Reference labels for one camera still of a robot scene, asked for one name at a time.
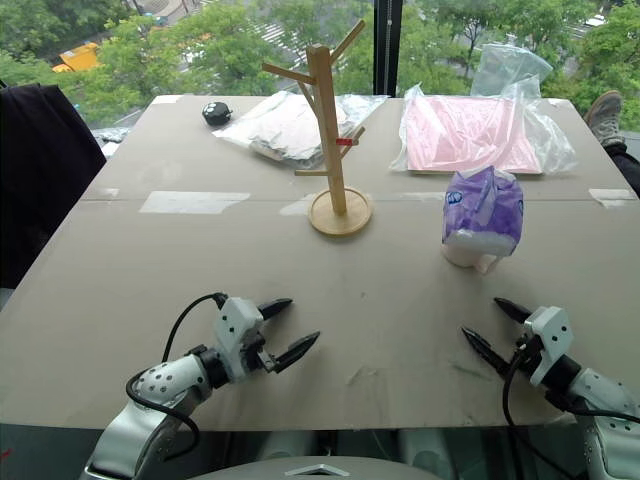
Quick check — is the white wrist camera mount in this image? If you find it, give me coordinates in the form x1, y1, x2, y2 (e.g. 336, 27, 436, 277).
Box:
213, 296, 265, 385
519, 305, 574, 387

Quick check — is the purple tissue pack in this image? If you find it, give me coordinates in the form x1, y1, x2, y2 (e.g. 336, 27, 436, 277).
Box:
440, 165, 526, 257

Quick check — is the pink sheet in plastic bag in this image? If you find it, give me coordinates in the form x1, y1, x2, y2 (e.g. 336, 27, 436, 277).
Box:
388, 74, 579, 177

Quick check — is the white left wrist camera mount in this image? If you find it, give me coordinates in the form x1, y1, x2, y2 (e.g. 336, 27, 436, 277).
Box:
213, 296, 265, 385

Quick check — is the dark trouser leg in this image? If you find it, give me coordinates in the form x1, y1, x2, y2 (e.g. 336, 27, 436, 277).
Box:
601, 139, 640, 197

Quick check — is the grey robot torso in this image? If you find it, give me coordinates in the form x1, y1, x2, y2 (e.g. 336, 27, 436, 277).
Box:
187, 452, 444, 480

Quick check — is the black garment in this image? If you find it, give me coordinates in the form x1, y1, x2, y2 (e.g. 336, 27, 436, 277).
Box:
0, 83, 108, 291

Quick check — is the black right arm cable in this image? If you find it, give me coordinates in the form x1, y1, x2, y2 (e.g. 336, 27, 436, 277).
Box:
501, 342, 640, 480

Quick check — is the plastic bag with white cloth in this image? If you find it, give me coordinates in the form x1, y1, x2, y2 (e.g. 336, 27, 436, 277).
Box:
210, 90, 389, 169

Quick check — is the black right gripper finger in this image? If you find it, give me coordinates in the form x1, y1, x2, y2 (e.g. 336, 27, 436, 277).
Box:
493, 297, 533, 326
460, 327, 517, 377

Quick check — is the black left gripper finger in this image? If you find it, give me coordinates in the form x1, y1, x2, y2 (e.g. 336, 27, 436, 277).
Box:
256, 298, 294, 322
272, 330, 322, 374

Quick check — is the small black round object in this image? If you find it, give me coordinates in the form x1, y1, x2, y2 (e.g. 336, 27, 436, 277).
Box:
201, 101, 234, 126

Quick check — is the black window frame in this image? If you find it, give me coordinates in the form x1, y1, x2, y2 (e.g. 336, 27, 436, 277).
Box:
374, 0, 404, 97

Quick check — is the grey shoe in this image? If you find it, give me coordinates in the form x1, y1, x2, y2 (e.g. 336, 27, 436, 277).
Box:
584, 89, 624, 149

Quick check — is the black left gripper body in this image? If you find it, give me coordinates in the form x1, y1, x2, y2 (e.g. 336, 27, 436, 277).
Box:
243, 332, 280, 376

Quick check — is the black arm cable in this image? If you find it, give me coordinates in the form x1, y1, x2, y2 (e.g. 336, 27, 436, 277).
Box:
124, 292, 230, 464
501, 342, 640, 480

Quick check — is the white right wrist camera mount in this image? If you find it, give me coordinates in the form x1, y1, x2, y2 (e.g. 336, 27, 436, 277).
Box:
519, 305, 574, 387

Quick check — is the yellow vehicle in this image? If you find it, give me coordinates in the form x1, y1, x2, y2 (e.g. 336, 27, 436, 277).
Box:
50, 41, 102, 74

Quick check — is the clear plastic bag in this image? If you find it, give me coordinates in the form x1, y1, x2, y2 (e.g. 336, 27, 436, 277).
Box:
469, 42, 554, 99

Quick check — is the wooden mug tree stand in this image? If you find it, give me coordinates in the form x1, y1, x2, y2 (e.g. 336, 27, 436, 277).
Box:
261, 18, 375, 238

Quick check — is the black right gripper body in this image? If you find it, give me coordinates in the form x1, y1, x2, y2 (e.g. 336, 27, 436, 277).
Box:
509, 333, 541, 384

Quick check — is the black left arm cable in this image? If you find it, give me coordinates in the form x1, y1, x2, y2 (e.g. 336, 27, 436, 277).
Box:
124, 292, 230, 464

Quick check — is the clear tape patch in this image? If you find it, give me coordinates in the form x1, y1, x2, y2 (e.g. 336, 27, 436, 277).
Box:
586, 187, 639, 210
138, 190, 252, 216

